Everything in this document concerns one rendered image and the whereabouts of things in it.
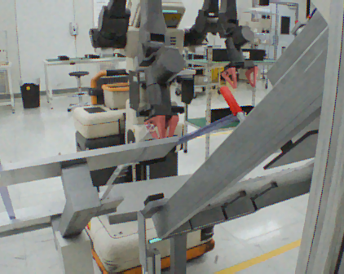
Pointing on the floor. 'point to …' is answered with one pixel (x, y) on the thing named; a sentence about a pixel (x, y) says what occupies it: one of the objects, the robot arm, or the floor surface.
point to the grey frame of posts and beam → (338, 204)
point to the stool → (79, 90)
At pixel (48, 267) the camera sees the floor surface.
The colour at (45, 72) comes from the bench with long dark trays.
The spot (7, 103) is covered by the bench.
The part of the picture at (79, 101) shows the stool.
